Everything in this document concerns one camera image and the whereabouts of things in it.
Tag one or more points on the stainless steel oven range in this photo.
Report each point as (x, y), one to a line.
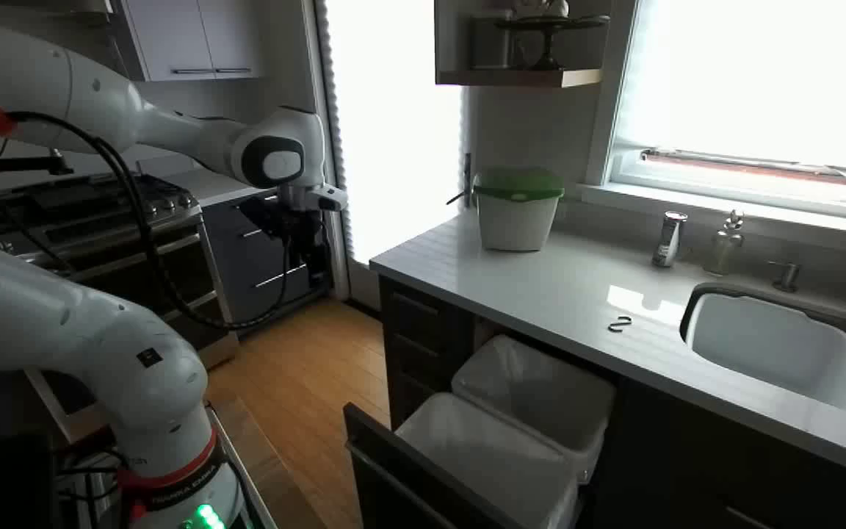
(70, 208)

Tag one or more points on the dark base drawer cabinet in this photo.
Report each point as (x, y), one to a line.
(423, 333)

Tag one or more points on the white window frame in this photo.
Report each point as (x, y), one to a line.
(736, 191)

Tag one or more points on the white plastic waste bin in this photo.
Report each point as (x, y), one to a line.
(481, 451)
(540, 383)

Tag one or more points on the dark waste bin drawer front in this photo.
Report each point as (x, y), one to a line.
(383, 480)

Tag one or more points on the white wall cabinet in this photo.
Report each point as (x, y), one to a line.
(189, 40)

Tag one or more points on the small metal S hook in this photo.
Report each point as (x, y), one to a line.
(620, 323)

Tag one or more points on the white sink basin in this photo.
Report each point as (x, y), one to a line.
(775, 341)

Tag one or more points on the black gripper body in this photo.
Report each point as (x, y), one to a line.
(304, 226)

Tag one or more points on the wooden wall shelf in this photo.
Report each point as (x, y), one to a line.
(515, 78)

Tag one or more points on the black camera stand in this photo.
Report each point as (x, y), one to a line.
(13, 166)

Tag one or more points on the dark sink base cabinet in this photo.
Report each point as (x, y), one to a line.
(716, 472)

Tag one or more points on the dark square box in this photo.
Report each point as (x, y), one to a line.
(487, 45)

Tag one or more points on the chrome tap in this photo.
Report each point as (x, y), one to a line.
(667, 239)

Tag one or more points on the white compost bin green lid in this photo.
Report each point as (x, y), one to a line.
(515, 222)

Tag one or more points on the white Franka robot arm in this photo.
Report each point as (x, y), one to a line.
(51, 323)

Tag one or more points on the grey drawer cabinet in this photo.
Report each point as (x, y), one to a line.
(248, 266)

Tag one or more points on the small chrome sink knob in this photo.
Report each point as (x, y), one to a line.
(787, 276)

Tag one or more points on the robot stand platform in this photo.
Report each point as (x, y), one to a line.
(241, 460)

